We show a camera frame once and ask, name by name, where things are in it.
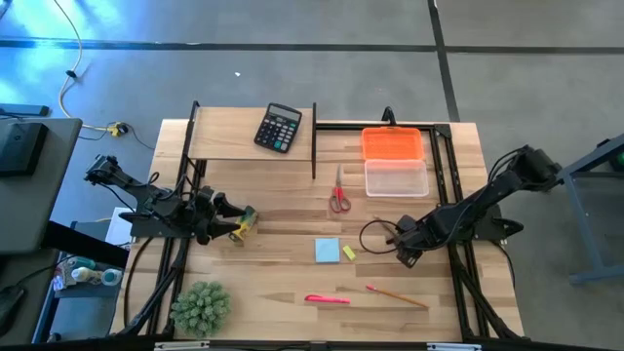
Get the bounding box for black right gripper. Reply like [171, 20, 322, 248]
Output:
[392, 216, 430, 269]

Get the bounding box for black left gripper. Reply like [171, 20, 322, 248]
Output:
[187, 184, 248, 246]

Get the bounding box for yellow green crayon box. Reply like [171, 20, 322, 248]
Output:
[228, 205, 259, 244]

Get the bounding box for wooden pencil with red eraser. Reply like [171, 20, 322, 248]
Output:
[365, 284, 430, 309]

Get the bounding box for blue sticky note pad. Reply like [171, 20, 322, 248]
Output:
[314, 237, 341, 265]

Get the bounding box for red handled scissors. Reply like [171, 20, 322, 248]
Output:
[329, 164, 352, 215]

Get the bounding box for pink pen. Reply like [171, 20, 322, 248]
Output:
[304, 293, 352, 305]

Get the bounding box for clear pencil case orange lid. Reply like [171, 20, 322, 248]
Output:
[361, 126, 431, 199]

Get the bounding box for green artificial plant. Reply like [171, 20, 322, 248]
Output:
[169, 281, 233, 339]

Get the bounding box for black desk calculator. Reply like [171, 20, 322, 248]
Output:
[253, 101, 303, 155]

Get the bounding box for white paper sheet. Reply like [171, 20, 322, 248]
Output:
[105, 207, 136, 247]

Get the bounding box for white bottle teal cap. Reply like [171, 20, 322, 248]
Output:
[71, 266, 124, 287]

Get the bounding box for grey blue metal table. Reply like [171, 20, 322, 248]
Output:
[558, 132, 624, 286]

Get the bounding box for grey desk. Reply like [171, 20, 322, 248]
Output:
[0, 116, 83, 255]

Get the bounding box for black box device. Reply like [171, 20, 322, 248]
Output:
[0, 121, 49, 177]

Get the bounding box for black computer mouse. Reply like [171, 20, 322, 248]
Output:
[0, 285, 28, 333]

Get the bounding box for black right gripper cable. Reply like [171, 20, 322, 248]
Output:
[359, 218, 406, 255]

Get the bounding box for silver metal bracket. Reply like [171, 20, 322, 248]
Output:
[427, 342, 483, 351]
[154, 340, 211, 351]

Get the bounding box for black aluminium frame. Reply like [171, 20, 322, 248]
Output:
[116, 99, 526, 342]

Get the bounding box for white floor cable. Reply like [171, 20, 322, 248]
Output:
[52, 0, 113, 133]

